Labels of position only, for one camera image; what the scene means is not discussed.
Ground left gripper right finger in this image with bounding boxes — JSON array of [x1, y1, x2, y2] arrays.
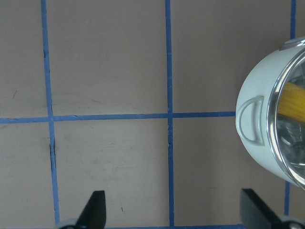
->
[[240, 188, 282, 229]]

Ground yellow corn cob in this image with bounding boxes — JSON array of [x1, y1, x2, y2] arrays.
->
[[278, 82, 305, 123]]

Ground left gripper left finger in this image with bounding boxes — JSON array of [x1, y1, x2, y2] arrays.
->
[[74, 191, 105, 229]]

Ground mint green electric pot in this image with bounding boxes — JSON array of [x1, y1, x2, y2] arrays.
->
[[235, 37, 305, 185]]

